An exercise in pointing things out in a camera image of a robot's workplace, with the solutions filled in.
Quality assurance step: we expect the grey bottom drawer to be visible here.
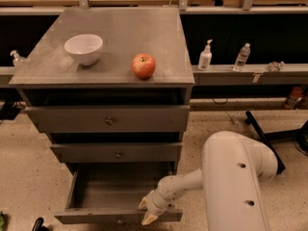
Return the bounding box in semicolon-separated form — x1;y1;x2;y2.
55;162;173;224

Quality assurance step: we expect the crumpled clear plastic wrap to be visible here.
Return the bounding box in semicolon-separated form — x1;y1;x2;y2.
268;62;285;72

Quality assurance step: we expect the black stand base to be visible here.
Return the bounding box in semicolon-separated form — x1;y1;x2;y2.
245;111;308;174

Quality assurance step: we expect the grey top drawer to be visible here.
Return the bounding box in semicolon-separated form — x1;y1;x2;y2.
26;105;190;133

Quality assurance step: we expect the red apple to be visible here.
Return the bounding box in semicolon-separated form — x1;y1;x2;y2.
131;53;156;79

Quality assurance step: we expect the white pump lotion bottle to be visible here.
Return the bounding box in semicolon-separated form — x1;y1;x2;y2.
198;39;212;70

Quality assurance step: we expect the grey drawer cabinet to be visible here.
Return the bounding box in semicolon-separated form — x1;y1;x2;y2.
9;6;195;178

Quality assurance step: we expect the green object at edge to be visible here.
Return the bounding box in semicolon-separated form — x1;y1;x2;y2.
0;212;6;231

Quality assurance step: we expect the grey drawer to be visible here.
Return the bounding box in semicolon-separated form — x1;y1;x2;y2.
55;162;173;224
51;142;182;163
26;105;190;133

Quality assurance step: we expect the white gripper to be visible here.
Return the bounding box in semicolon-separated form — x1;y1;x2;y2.
139;190;171;225

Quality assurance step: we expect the grey middle drawer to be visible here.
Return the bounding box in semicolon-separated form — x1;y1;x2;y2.
51;142;182;163

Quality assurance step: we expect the black object bottom left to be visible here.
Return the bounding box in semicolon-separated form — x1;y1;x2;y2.
32;218;51;231

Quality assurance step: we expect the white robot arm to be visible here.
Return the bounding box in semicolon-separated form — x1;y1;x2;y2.
139;131;278;231

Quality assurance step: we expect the white ceramic bowl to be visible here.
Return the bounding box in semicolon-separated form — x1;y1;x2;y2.
64;34;103;65

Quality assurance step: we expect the orange spray can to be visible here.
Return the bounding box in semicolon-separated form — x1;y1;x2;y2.
283;87;302;109

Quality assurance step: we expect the clear plastic water bottle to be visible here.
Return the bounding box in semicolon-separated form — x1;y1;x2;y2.
233;43;250;71

